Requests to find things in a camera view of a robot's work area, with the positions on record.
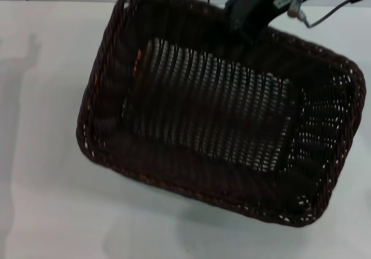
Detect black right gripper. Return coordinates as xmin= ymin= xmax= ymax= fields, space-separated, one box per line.
xmin=224 ymin=0 xmax=294 ymax=45

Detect orange striped bread roll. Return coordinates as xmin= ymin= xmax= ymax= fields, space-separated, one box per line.
xmin=132 ymin=49 xmax=143 ymax=76

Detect dark brown wicker basket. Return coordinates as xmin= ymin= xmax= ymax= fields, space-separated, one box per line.
xmin=75 ymin=0 xmax=366 ymax=228

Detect silver right cable connector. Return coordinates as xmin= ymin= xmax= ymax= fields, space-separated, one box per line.
xmin=286 ymin=0 xmax=308 ymax=19

